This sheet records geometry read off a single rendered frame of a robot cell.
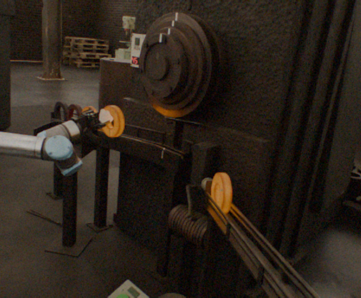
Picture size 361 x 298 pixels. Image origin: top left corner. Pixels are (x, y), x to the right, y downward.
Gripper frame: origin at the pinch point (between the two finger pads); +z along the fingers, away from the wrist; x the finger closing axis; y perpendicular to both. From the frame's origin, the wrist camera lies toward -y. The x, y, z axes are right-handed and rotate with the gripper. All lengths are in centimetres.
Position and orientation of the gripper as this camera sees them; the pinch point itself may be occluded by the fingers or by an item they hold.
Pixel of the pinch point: (112, 117)
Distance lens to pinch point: 171.3
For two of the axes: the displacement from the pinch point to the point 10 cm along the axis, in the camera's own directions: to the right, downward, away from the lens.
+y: -0.9, -8.6, -5.0
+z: 7.0, -4.1, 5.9
